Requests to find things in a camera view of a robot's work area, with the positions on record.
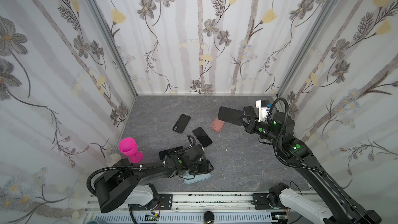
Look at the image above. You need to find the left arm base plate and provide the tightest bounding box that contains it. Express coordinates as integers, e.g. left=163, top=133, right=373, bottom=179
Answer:
left=128, top=194, right=173, bottom=211

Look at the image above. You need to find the magenta plastic goblet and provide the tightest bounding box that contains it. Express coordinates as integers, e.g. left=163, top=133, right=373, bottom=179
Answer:
left=118, top=138, right=144, bottom=163

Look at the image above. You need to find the aluminium mounting rail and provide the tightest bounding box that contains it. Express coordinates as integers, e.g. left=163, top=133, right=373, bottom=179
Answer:
left=160, top=191, right=276, bottom=213

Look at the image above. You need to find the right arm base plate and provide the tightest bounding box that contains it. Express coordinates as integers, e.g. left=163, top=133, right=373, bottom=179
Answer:
left=252, top=193, right=288, bottom=210

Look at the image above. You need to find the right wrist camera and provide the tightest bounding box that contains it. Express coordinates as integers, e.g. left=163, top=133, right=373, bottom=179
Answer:
left=256, top=100, right=270, bottom=122

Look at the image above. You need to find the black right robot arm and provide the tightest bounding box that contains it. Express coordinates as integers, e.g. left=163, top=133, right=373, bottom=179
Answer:
left=239, top=112, right=382, bottom=224

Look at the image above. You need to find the light blue phone case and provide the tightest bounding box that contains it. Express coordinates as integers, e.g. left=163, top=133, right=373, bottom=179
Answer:
left=182, top=172, right=211, bottom=185

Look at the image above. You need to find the black phone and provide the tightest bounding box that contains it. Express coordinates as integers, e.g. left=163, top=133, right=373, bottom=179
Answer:
left=218, top=106, right=245, bottom=126
left=192, top=127, right=213, bottom=148

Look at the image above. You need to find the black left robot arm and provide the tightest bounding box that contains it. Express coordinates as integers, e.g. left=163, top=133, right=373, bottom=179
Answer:
left=87, top=145, right=214, bottom=213

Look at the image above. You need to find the pink phone case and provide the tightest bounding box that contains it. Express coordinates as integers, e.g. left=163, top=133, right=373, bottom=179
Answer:
left=210, top=117, right=225, bottom=132

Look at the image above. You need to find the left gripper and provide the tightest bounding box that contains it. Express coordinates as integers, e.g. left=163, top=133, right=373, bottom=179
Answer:
left=187, top=160, right=216, bottom=175

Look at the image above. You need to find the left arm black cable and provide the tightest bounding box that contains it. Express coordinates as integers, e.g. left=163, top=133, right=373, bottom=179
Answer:
left=86, top=161, right=165, bottom=197

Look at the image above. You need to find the blue-edged phone left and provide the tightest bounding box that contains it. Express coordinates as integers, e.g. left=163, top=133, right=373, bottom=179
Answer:
left=159, top=146, right=183, bottom=160

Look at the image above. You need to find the black phone case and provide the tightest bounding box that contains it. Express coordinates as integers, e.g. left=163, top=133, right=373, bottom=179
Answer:
left=243, top=106, right=257, bottom=117
left=172, top=114, right=191, bottom=134

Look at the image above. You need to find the black round knob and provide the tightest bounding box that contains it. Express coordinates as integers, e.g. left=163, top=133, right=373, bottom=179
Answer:
left=203, top=211, right=215, bottom=224

